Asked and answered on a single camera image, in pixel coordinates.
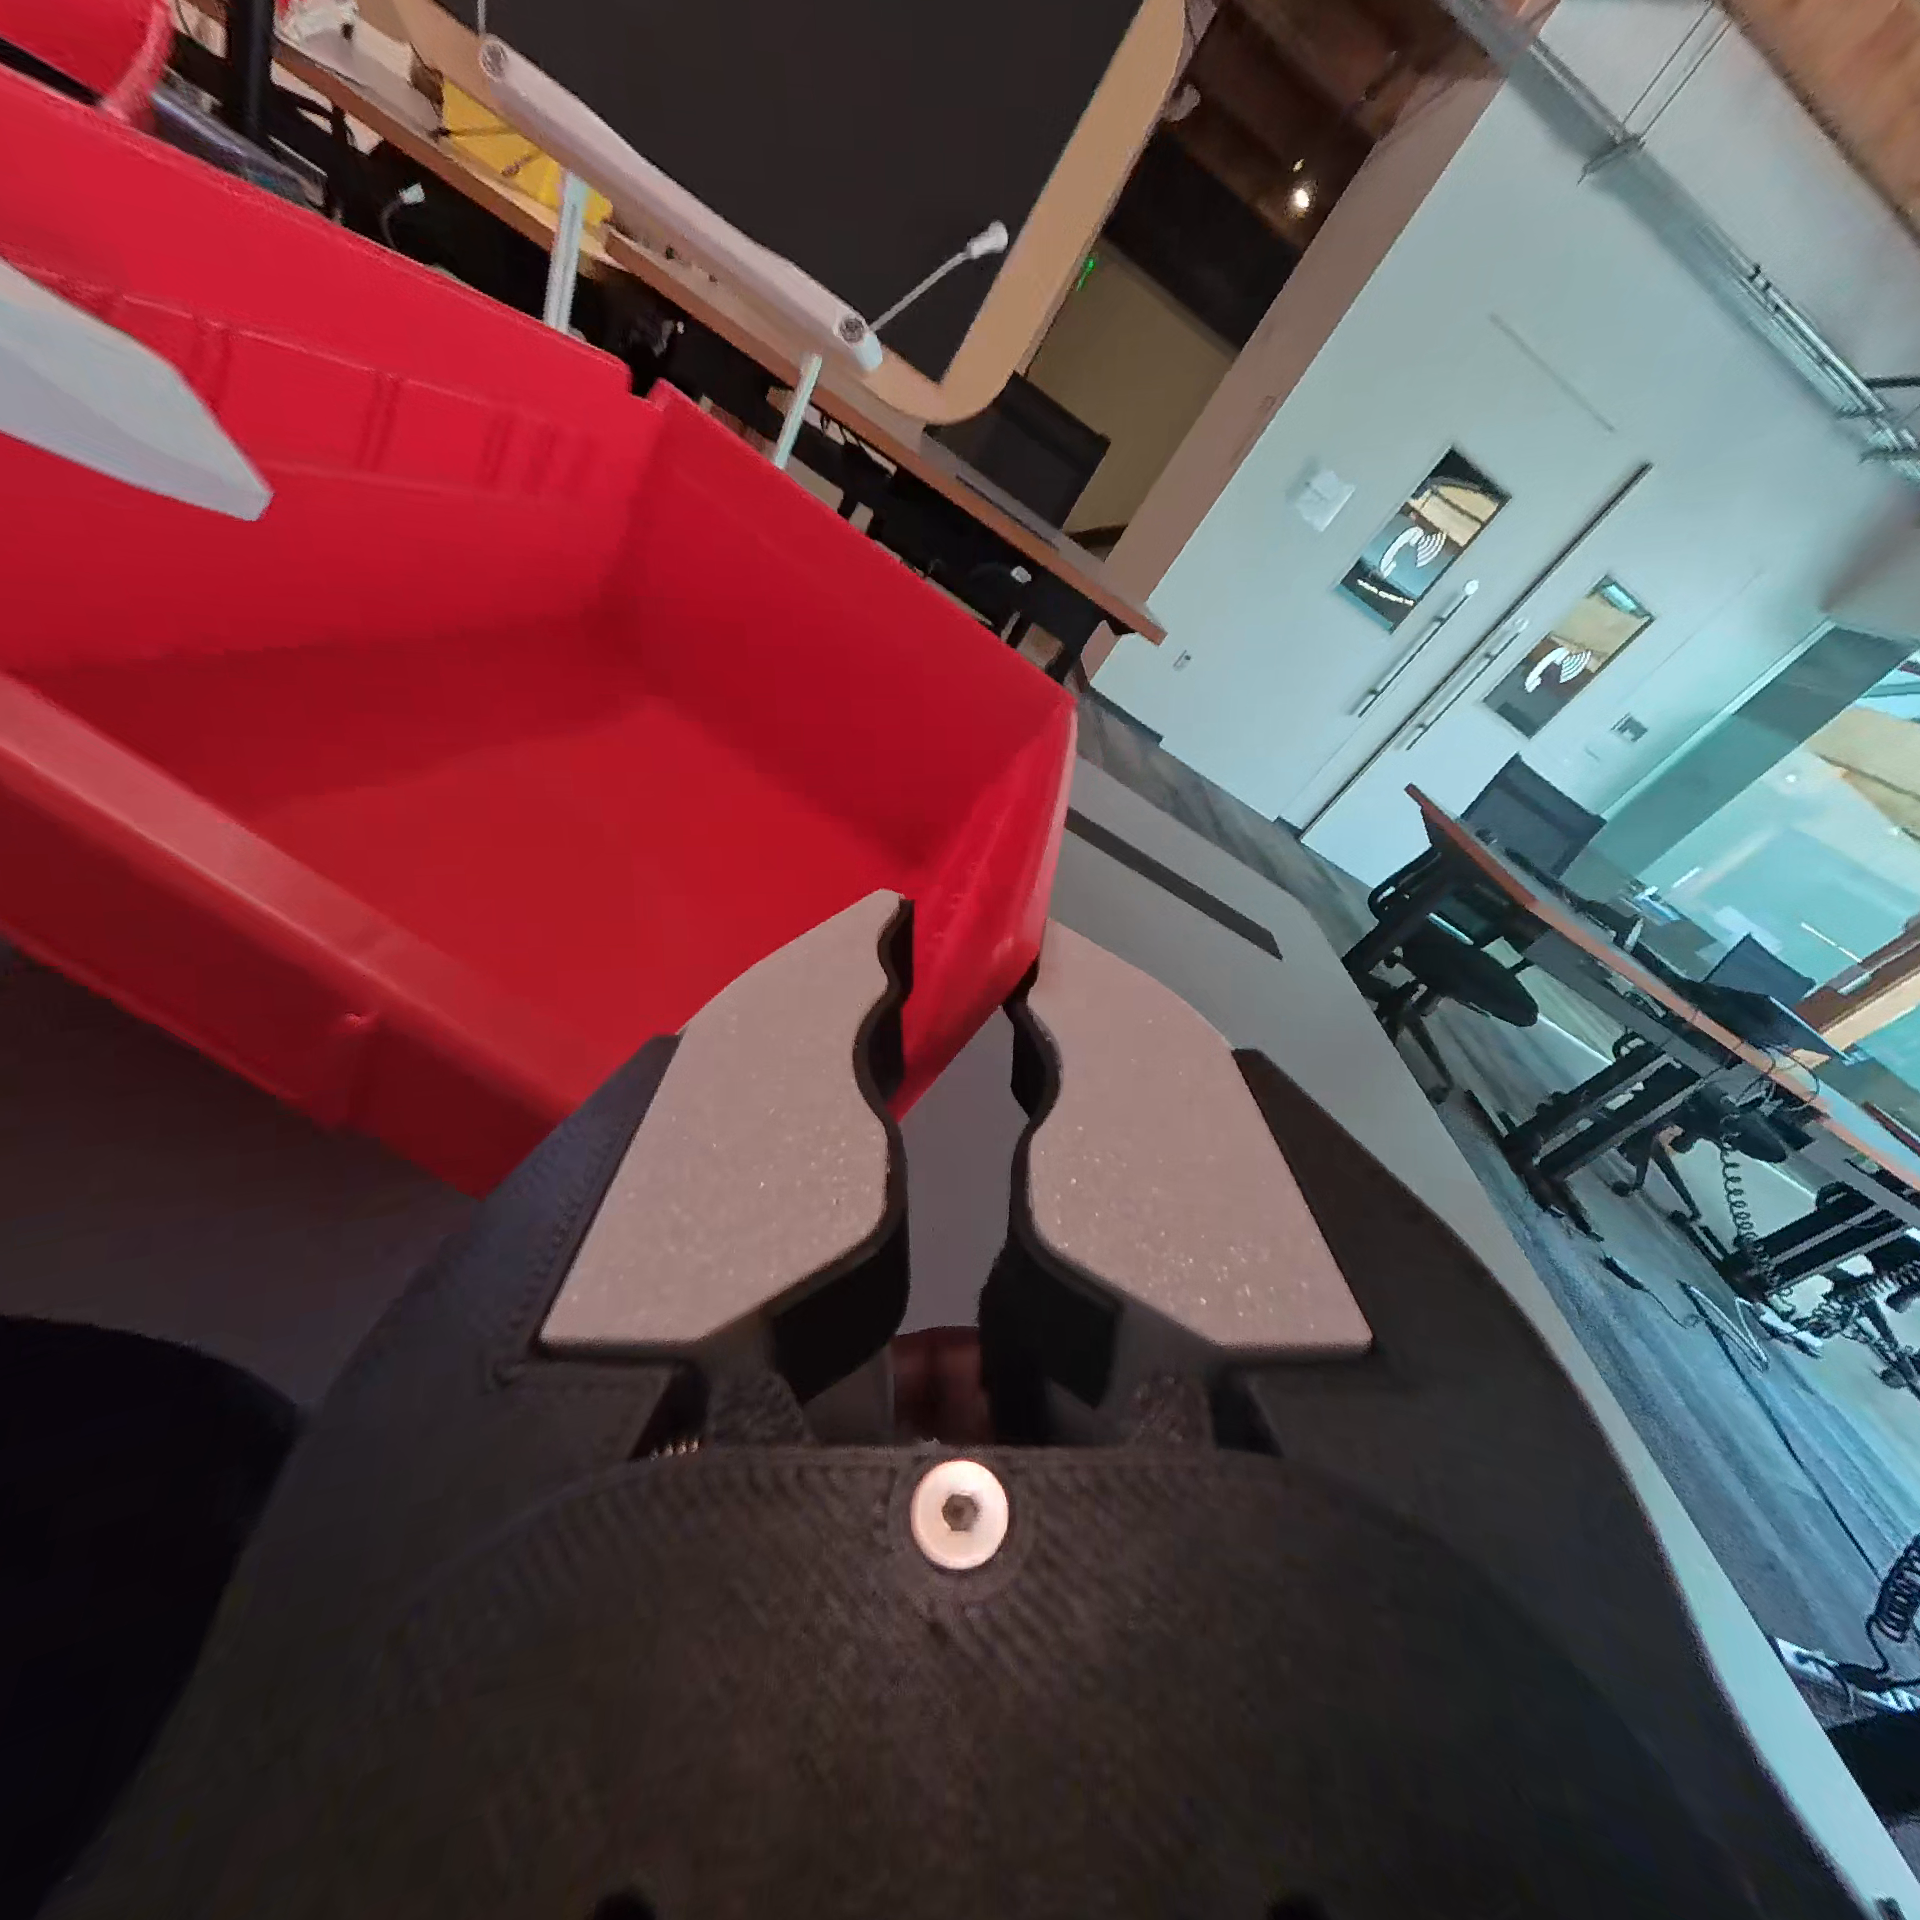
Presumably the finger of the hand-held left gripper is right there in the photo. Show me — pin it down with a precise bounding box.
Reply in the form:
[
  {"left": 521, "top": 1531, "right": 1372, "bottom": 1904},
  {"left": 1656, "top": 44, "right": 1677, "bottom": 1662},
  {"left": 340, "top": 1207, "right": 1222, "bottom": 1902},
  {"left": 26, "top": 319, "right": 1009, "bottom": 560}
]
[{"left": 0, "top": 251, "right": 277, "bottom": 527}]

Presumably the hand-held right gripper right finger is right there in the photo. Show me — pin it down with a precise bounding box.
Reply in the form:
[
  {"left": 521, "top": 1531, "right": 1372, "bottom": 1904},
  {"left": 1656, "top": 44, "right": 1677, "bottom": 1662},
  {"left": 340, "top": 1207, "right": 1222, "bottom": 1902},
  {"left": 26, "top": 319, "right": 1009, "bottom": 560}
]
[{"left": 979, "top": 920, "right": 1377, "bottom": 1430}]

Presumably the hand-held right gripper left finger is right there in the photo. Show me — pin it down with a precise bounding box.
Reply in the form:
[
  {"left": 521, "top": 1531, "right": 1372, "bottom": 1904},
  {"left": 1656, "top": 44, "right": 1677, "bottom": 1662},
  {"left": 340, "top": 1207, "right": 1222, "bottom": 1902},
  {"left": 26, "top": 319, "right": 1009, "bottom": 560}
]
[{"left": 537, "top": 890, "right": 922, "bottom": 1404}]

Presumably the black office chair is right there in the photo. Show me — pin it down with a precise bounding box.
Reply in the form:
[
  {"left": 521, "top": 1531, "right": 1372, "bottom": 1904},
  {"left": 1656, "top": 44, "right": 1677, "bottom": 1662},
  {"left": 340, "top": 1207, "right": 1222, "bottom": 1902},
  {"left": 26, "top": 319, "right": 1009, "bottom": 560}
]
[{"left": 1341, "top": 871, "right": 1545, "bottom": 1104}]

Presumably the red storage bin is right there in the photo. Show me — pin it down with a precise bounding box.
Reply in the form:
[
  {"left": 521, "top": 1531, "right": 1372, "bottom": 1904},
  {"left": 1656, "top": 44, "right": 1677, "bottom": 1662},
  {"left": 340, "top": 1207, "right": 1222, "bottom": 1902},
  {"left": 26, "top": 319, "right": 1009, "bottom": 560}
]
[
  {"left": 0, "top": 67, "right": 1081, "bottom": 1197},
  {"left": 0, "top": 0, "right": 169, "bottom": 114}
]

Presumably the yellow packet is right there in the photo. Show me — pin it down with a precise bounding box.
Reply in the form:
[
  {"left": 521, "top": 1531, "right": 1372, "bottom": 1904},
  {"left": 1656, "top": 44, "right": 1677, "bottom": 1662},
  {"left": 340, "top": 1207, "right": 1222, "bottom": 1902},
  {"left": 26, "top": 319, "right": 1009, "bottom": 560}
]
[{"left": 435, "top": 83, "right": 614, "bottom": 231}]

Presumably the black computer monitor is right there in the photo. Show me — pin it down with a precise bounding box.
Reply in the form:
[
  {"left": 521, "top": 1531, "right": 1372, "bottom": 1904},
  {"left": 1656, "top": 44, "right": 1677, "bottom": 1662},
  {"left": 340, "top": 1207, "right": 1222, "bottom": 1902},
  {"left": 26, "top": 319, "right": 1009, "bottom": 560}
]
[{"left": 1462, "top": 755, "right": 1606, "bottom": 886}]

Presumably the white desk lamp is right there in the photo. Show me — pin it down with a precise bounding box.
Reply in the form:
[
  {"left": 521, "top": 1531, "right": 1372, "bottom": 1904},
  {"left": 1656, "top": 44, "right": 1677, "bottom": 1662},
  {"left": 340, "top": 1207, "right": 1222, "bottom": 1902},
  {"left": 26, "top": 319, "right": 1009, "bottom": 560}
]
[{"left": 478, "top": 37, "right": 1011, "bottom": 471}]

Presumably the wooden office desk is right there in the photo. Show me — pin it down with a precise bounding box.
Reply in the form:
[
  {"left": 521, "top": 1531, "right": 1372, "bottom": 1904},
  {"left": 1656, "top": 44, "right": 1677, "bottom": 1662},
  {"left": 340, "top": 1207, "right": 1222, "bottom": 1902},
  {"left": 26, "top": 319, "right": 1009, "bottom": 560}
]
[{"left": 277, "top": 28, "right": 1168, "bottom": 684}]

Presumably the phone booth door window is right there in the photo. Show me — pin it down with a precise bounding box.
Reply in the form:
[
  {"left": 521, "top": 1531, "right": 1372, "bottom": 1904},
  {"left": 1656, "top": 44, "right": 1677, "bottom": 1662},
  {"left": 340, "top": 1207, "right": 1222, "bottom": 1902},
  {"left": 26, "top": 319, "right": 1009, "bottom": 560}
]
[
  {"left": 1338, "top": 446, "right": 1510, "bottom": 632},
  {"left": 1482, "top": 575, "right": 1658, "bottom": 740}
]

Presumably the black panel wooden rim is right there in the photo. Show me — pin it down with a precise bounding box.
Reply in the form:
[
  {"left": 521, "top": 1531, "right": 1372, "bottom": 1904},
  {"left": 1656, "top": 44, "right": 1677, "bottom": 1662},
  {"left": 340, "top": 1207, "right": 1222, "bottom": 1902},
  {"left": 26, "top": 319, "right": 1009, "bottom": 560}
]
[{"left": 360, "top": 0, "right": 1190, "bottom": 432}]

